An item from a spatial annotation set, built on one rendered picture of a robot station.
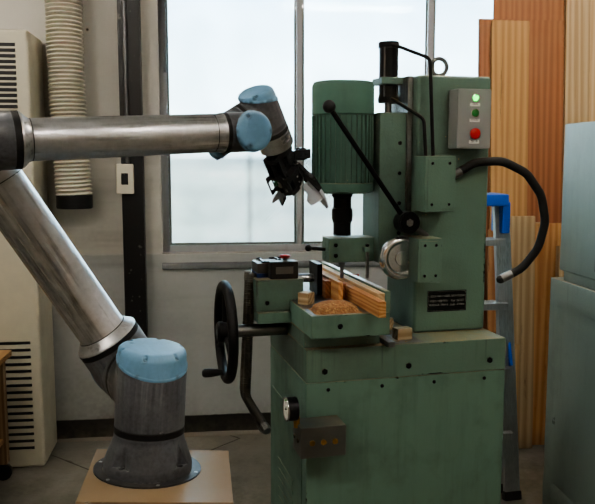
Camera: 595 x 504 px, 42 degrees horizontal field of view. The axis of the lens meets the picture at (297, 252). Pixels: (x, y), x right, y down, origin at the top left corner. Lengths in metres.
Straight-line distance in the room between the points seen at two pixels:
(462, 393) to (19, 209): 1.25
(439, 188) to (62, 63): 1.86
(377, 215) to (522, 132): 1.61
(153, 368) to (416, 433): 0.85
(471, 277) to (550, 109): 1.65
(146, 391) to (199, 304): 1.98
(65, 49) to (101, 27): 0.26
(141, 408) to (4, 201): 0.52
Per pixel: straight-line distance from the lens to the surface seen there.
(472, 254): 2.27
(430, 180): 2.11
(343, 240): 2.20
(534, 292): 3.62
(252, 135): 1.73
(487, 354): 2.22
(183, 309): 3.61
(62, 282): 1.76
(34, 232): 1.74
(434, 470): 2.25
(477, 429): 2.27
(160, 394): 1.65
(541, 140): 3.76
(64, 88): 3.42
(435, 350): 2.15
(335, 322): 1.97
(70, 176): 3.41
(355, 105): 2.14
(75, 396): 3.75
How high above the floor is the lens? 1.29
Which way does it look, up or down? 7 degrees down
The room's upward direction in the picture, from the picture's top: straight up
